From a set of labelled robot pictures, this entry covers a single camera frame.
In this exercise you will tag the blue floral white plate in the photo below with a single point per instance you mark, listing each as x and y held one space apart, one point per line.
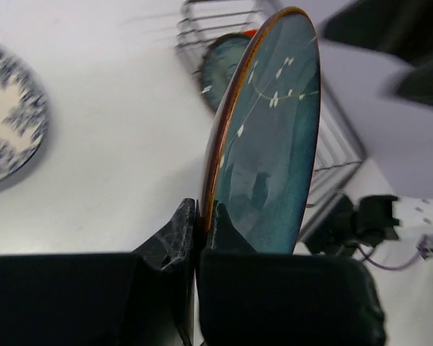
25 113

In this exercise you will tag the orange plate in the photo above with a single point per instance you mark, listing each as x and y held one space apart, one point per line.
250 33

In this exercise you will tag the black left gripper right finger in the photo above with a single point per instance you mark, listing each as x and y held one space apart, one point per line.
251 298

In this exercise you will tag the dark teal glazed plate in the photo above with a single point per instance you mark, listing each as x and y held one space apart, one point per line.
261 151

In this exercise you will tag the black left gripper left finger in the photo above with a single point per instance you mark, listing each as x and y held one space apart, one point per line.
126 298

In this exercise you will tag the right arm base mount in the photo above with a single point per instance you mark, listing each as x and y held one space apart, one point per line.
344 226

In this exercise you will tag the small blue patterned plate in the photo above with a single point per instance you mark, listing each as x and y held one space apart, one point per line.
218 66

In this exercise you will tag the metal wire dish rack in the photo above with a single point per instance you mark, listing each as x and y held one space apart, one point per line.
339 151

